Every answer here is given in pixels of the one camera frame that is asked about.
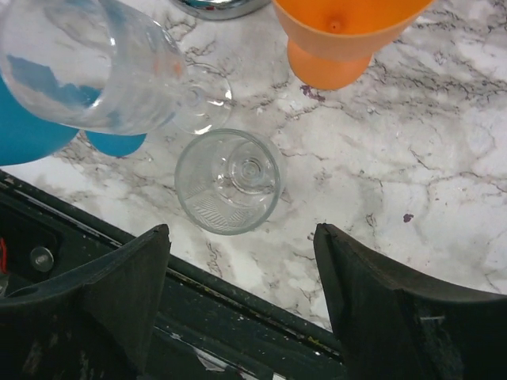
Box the black mounting base rail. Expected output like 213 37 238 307
1 173 347 379

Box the clear tumbler glass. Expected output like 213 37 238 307
174 128 286 236

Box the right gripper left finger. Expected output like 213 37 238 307
1 224 170 379

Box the blue plastic goblet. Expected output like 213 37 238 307
1 55 146 166

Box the orange plastic goblet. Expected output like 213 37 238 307
273 0 433 90

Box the clear stemmed glass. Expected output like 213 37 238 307
1 0 232 135

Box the small chrome ring rack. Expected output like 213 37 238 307
170 0 271 21

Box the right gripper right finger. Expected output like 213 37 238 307
313 223 506 379

